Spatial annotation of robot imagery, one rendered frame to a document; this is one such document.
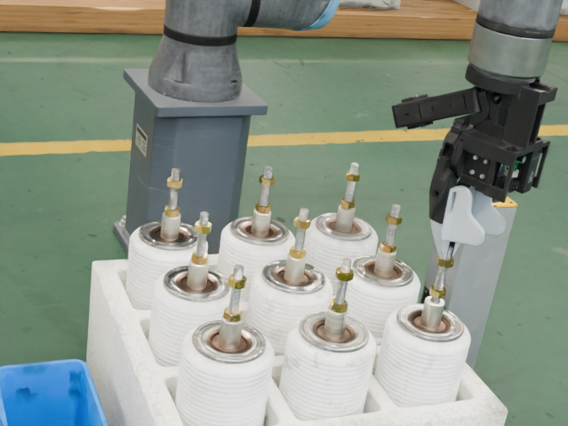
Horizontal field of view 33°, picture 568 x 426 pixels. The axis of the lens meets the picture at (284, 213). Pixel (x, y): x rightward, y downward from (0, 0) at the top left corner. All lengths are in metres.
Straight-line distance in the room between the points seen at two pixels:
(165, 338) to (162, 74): 0.56
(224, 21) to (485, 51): 0.64
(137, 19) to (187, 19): 1.46
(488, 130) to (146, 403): 0.45
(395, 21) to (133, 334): 2.34
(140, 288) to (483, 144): 0.46
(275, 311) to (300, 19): 0.59
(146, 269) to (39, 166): 0.85
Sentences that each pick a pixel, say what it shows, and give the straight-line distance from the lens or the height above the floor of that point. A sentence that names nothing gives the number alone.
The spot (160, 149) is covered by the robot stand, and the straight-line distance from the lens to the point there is 1.52.
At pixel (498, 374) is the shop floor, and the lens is 1.51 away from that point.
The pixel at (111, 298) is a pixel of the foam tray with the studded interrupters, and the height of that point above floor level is 0.18.
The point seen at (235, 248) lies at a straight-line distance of 1.19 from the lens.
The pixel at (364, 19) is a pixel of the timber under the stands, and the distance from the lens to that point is 3.25.
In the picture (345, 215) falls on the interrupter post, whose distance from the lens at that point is 1.25.
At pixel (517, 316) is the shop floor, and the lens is 1.69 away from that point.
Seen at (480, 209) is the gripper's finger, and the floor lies 0.40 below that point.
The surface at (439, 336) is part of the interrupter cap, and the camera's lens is 1.06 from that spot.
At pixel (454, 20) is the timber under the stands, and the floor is 0.07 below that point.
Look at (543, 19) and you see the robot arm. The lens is 0.93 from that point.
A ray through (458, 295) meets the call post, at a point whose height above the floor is 0.18.
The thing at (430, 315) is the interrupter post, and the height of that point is 0.27.
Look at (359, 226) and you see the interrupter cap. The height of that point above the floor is 0.25.
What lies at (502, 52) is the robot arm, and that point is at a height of 0.58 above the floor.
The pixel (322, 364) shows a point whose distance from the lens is 1.00.
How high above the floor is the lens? 0.79
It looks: 25 degrees down
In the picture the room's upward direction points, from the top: 9 degrees clockwise
